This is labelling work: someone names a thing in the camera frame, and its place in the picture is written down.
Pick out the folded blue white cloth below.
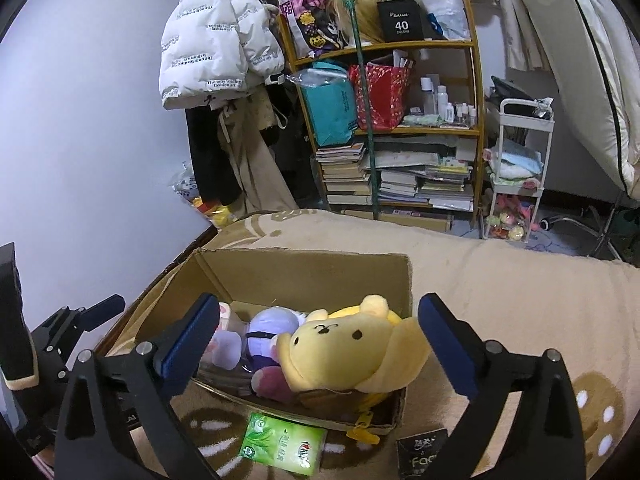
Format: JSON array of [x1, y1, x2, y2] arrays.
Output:
[[487, 140, 543, 183]]

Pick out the group of white bottles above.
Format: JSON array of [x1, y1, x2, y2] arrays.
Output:
[[419, 74, 478, 125]]

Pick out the black box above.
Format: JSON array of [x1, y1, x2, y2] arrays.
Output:
[[376, 0, 433, 43]]

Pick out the yellow bear plush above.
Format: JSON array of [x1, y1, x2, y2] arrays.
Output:
[[277, 295, 433, 445]]

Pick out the clear plastic bag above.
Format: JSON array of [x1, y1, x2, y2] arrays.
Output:
[[286, 67, 351, 88]]

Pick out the stack of books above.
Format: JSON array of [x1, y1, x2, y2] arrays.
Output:
[[315, 142, 373, 206]]

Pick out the green pole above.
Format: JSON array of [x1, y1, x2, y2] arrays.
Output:
[[340, 0, 381, 221]]

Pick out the blonde wig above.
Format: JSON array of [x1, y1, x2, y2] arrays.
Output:
[[332, 0, 388, 46]]

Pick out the plastic bag of toys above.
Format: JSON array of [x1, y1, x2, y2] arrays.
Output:
[[172, 162, 241, 231]]

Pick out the black packet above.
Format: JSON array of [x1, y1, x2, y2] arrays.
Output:
[[396, 428, 451, 480]]

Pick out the beige printed blanket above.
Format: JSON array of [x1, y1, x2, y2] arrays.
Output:
[[100, 207, 640, 480]]

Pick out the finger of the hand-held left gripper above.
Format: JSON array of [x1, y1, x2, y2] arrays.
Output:
[[29, 295, 127, 361]]

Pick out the wooden shelf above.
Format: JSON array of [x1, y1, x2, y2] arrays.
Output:
[[275, 0, 488, 233]]

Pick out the printed tote bag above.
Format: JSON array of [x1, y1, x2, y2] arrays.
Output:
[[279, 0, 351, 58]]

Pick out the white puffer jacket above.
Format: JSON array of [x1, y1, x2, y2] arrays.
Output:
[[159, 0, 286, 110]]

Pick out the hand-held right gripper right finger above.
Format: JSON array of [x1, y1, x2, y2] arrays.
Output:
[[417, 292, 587, 480]]

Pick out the pile of papers and booklets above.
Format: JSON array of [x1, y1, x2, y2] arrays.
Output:
[[372, 135, 478, 211]]

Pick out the green tissue pack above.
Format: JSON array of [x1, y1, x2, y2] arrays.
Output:
[[237, 412, 328, 476]]

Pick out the black coat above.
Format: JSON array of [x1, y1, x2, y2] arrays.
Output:
[[185, 105, 246, 206]]

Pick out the bag of small plush toys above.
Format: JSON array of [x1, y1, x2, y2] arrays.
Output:
[[487, 195, 536, 241]]

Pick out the dark green bag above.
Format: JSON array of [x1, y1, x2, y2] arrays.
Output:
[[612, 207, 640, 268]]

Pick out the black item on cart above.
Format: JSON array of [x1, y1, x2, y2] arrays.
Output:
[[490, 76, 553, 121]]

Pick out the pink plush block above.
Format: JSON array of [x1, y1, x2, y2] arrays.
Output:
[[205, 302, 246, 371]]

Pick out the red bag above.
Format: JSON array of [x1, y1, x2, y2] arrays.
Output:
[[348, 60, 412, 131]]

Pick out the teal bag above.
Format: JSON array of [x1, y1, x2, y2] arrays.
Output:
[[302, 62, 358, 147]]

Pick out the white trolley cart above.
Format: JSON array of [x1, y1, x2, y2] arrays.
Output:
[[481, 97, 556, 246]]

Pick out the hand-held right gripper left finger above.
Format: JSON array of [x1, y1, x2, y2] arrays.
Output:
[[54, 292, 221, 480]]

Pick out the cardboard box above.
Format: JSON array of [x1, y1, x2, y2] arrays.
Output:
[[95, 247, 416, 436]]

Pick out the cream folded mattress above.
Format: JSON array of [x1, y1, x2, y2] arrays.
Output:
[[487, 0, 640, 196]]

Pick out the purple haired plush doll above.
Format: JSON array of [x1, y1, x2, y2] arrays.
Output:
[[245, 307, 311, 403]]

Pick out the flat brown box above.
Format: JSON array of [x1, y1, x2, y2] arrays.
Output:
[[342, 205, 456, 233]]

